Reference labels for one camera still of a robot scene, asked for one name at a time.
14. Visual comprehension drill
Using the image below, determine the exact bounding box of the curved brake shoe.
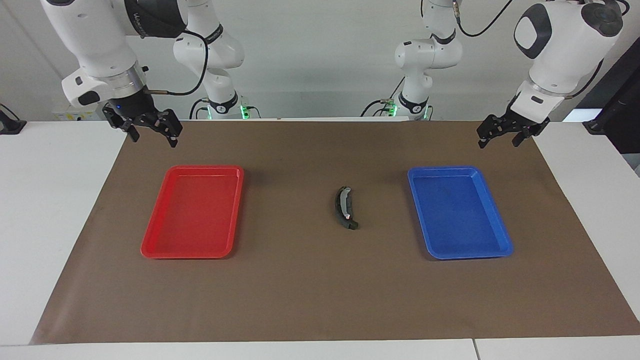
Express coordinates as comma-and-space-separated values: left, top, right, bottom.
334, 186, 360, 231

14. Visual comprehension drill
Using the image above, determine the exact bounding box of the red plastic tray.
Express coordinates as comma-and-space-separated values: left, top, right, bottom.
140, 165, 245, 259

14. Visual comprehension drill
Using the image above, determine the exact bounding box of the blue plastic tray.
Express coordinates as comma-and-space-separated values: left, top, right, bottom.
407, 166, 514, 260

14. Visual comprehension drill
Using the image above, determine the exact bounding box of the large black stand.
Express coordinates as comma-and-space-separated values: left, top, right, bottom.
582, 50, 640, 178

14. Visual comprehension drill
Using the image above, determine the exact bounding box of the small black table clamp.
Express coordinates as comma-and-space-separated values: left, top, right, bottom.
0, 103, 27, 135

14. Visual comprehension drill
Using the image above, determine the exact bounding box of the brown paper mat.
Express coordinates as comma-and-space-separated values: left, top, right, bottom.
30, 120, 640, 346

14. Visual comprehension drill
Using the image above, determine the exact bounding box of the black right base cable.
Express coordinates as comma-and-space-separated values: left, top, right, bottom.
189, 97, 209, 121

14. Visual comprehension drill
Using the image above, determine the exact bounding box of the black base cable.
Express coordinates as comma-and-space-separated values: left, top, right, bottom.
189, 97, 209, 121
367, 77, 406, 119

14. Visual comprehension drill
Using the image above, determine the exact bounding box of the white wall box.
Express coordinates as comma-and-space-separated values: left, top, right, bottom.
52, 106, 106, 122

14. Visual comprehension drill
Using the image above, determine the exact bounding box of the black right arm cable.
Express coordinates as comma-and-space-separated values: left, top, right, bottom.
144, 30, 209, 96

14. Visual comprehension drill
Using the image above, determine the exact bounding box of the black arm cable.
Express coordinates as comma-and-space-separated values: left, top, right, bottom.
144, 30, 209, 96
421, 0, 607, 98

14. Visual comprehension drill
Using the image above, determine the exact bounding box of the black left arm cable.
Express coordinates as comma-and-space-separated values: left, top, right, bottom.
421, 0, 607, 98

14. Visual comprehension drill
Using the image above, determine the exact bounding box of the black left base cable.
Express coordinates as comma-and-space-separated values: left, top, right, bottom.
367, 77, 406, 119

